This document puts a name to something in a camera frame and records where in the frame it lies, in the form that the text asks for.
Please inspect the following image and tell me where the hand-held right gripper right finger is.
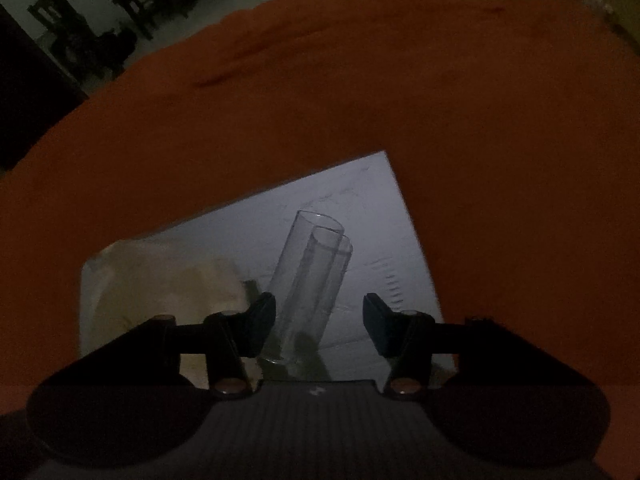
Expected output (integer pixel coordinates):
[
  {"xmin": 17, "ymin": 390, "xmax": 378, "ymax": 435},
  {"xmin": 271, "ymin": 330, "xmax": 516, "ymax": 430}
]
[{"xmin": 363, "ymin": 293, "xmax": 587, "ymax": 401}]

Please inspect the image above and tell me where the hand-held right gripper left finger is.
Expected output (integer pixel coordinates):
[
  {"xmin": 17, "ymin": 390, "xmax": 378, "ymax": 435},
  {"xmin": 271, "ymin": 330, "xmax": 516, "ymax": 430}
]
[{"xmin": 54, "ymin": 293, "xmax": 277, "ymax": 401}]

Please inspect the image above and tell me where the clear plastic ruler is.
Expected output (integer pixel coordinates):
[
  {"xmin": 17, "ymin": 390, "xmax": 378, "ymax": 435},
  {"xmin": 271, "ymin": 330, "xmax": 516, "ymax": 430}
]
[{"xmin": 372, "ymin": 252, "xmax": 427, "ymax": 314}]

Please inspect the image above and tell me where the white paper sheet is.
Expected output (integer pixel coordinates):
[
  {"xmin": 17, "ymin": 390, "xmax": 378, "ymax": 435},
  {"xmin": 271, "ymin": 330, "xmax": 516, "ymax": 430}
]
[{"xmin": 80, "ymin": 150, "xmax": 459, "ymax": 396}]

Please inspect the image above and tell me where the beige crumpled plastic bag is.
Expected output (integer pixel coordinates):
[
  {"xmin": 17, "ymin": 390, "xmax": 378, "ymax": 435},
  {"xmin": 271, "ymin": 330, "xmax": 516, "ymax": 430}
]
[{"xmin": 90, "ymin": 239, "xmax": 262, "ymax": 392}]

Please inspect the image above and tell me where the orange blanket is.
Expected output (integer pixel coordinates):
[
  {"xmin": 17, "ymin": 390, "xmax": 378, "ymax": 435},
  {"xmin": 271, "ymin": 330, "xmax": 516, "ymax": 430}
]
[{"xmin": 0, "ymin": 0, "xmax": 640, "ymax": 480}]

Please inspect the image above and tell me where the dark wooden cabinet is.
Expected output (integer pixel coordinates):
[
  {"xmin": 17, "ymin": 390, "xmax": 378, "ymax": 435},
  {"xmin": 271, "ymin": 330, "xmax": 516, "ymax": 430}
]
[{"xmin": 0, "ymin": 4, "xmax": 90, "ymax": 172}]

